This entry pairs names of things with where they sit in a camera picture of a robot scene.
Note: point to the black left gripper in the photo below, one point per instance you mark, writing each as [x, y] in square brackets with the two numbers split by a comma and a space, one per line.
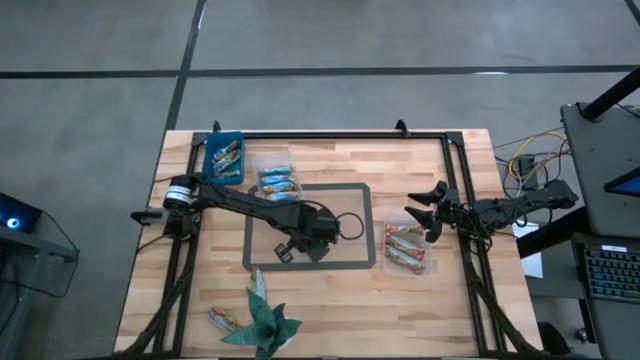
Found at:
[315, 227]

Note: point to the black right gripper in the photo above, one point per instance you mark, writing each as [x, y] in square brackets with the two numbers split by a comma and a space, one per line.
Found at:
[455, 210]

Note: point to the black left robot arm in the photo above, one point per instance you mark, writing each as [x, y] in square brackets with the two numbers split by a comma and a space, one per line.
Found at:
[240, 202]

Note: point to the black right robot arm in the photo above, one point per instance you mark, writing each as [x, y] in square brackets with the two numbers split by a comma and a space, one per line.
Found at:
[525, 202]

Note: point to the dark-bordered rectangular mat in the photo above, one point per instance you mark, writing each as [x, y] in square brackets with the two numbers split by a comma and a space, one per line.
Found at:
[350, 266]

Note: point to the clear plastic bin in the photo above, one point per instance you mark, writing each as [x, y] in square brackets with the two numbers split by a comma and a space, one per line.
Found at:
[427, 267]

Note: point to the green potted plant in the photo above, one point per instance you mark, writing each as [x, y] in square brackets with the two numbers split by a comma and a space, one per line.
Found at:
[265, 325]

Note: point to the black power adapter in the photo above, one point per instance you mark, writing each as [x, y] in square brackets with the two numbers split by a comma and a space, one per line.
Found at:
[526, 165]

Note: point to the blue plastic bin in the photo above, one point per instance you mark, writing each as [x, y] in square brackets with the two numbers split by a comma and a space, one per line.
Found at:
[210, 170]

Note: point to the grey desk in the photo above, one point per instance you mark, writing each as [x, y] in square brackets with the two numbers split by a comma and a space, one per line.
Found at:
[595, 160]

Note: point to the black caster wheel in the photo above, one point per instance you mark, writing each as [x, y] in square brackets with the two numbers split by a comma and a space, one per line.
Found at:
[552, 340]

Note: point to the black screen with blue display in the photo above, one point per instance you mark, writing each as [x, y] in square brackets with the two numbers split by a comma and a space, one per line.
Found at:
[627, 186]

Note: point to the black pole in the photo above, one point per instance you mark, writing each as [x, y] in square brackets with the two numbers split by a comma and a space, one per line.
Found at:
[612, 95]

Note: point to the grey metal stand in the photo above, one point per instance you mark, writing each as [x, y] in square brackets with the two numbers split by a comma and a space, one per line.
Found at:
[45, 247]

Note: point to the black computer with blue light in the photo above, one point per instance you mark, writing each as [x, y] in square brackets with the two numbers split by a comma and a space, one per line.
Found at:
[25, 212]

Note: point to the black frame bracket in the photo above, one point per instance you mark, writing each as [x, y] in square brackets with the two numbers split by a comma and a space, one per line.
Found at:
[216, 126]
[401, 127]

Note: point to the black aluminium table frame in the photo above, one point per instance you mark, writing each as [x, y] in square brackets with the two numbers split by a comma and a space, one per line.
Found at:
[350, 135]

